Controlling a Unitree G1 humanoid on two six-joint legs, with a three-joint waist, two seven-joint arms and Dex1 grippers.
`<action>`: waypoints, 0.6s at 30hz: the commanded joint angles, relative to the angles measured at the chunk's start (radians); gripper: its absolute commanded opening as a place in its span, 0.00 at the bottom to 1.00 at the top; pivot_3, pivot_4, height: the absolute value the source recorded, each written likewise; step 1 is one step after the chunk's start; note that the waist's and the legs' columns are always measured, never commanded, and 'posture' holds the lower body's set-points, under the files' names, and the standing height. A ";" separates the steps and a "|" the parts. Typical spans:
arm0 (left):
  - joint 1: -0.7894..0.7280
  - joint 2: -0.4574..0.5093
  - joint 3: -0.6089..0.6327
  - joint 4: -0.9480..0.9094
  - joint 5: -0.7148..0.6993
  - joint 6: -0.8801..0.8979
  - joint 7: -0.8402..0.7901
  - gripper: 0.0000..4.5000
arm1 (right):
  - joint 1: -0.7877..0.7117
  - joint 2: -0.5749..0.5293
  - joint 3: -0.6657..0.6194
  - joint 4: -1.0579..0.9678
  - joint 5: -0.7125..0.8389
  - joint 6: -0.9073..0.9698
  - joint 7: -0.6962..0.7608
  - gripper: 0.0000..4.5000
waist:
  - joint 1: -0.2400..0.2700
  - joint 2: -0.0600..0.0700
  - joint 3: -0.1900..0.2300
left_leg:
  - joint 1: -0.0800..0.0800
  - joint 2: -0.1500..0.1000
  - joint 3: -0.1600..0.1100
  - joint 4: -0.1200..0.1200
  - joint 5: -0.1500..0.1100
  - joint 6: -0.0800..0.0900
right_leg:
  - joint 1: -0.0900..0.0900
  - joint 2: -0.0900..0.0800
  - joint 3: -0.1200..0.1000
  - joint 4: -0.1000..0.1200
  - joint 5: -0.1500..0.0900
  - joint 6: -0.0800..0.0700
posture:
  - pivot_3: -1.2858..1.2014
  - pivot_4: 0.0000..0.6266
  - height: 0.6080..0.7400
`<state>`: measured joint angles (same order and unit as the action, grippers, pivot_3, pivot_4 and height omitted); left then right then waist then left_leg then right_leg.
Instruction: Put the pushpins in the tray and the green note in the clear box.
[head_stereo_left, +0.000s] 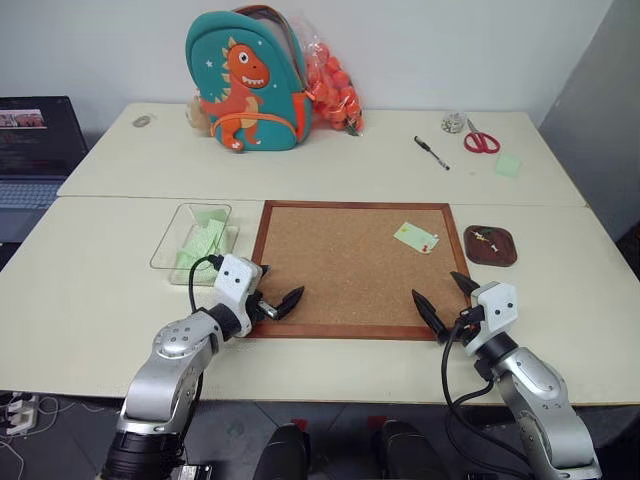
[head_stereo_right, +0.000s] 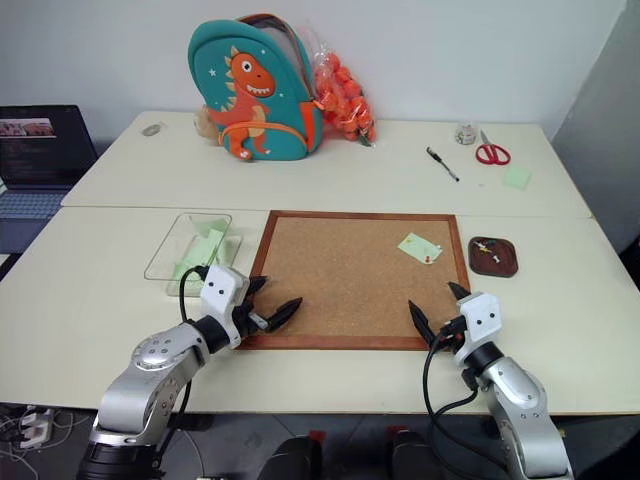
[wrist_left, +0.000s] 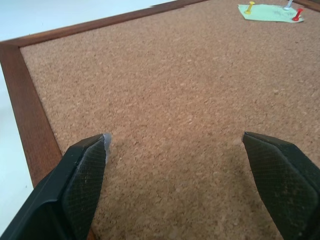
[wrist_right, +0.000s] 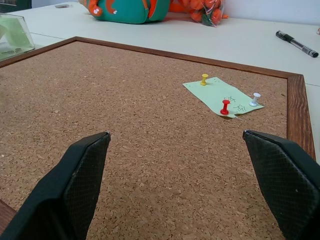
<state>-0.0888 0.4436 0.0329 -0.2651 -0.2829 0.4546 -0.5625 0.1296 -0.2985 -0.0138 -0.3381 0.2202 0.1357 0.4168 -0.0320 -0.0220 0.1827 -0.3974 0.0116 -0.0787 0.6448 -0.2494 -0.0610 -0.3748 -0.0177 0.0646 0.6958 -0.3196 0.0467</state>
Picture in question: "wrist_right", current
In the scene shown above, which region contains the red push pin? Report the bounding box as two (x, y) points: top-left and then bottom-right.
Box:
(219, 99), (231, 116)

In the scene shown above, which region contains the black gel pen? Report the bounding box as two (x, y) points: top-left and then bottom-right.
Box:
(275, 30), (320, 59)

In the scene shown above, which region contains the bag of orange fruit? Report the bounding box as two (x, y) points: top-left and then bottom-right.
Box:
(168, 0), (230, 28)

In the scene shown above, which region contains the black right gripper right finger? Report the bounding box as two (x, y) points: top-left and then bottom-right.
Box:
(242, 129), (320, 240)

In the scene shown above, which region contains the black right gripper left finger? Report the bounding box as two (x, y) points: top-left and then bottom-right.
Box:
(0, 131), (112, 240)

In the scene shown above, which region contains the clear plastic box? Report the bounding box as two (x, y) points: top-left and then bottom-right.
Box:
(0, 12), (36, 62)

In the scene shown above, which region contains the white push pin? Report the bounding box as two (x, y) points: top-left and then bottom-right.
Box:
(248, 92), (262, 108)

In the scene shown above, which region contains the teal and orange plush toy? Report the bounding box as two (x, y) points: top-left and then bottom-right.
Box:
(79, 0), (173, 25)

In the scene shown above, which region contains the wood-framed cork board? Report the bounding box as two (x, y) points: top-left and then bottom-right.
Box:
(0, 36), (317, 240)

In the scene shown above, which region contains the light green paper note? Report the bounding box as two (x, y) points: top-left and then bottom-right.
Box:
(182, 76), (265, 119)

